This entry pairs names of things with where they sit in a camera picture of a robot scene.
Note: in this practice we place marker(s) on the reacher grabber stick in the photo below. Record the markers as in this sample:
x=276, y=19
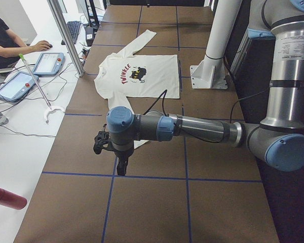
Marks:
x=51, y=108

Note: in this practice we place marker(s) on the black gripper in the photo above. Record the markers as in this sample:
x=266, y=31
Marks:
x=122, y=154

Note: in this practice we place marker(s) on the white column mount base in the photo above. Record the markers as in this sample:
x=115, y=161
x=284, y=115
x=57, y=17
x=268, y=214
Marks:
x=210, y=73

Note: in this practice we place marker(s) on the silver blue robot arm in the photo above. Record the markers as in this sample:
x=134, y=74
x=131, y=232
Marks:
x=277, y=140

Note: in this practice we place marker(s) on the aluminium frame post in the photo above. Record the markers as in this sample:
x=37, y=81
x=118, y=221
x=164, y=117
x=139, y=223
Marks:
x=66, y=37

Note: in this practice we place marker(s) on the red cylindrical bottle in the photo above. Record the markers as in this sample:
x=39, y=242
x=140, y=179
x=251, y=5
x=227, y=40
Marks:
x=11, y=200

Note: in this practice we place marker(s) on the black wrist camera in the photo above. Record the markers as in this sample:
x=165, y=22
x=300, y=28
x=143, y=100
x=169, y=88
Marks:
x=101, y=141

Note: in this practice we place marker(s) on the far blue teach pendant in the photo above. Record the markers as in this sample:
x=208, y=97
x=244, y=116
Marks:
x=49, y=64

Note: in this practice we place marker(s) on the blue teach pendant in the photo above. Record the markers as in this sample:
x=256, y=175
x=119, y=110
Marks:
x=16, y=87
x=49, y=64

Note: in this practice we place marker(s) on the seated person in black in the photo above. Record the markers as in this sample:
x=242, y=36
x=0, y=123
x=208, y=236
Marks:
x=10, y=46

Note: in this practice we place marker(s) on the black power adapter box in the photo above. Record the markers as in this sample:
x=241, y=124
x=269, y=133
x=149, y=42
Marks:
x=90, y=35

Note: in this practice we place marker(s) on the person's hand on mouse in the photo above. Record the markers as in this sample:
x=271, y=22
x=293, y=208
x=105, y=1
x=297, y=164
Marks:
x=40, y=46

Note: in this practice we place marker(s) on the cream long-sleeve printed shirt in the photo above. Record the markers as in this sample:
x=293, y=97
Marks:
x=125, y=74

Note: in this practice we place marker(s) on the black keyboard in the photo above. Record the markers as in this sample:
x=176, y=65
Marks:
x=74, y=29

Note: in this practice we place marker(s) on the near blue teach pendant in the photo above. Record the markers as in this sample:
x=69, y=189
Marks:
x=16, y=87

